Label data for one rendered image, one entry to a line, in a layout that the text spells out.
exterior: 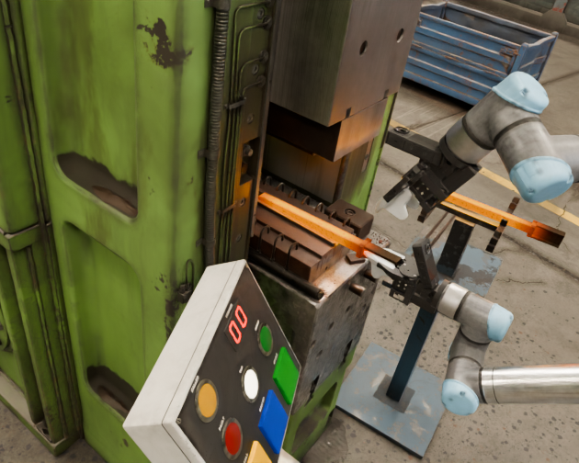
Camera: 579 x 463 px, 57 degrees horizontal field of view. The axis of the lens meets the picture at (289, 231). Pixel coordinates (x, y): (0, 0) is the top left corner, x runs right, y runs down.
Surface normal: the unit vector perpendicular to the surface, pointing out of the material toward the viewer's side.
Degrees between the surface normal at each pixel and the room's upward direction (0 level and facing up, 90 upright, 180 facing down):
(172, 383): 30
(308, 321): 90
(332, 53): 90
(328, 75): 90
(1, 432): 0
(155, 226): 89
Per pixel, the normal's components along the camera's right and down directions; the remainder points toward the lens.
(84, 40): -0.59, 0.40
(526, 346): 0.14, -0.79
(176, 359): -0.37, -0.81
